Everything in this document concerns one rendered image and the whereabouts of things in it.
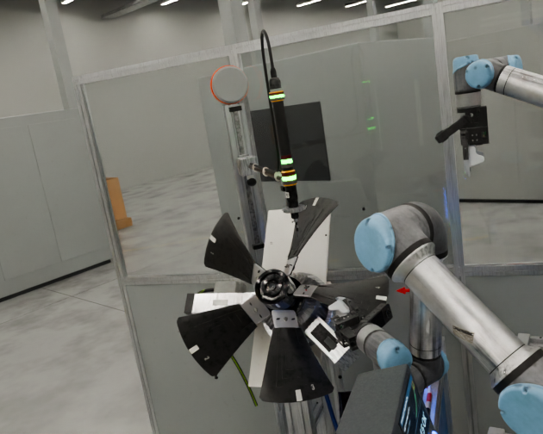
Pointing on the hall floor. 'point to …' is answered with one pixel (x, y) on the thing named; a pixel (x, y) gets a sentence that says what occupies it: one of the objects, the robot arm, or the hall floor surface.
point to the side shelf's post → (336, 384)
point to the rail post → (448, 404)
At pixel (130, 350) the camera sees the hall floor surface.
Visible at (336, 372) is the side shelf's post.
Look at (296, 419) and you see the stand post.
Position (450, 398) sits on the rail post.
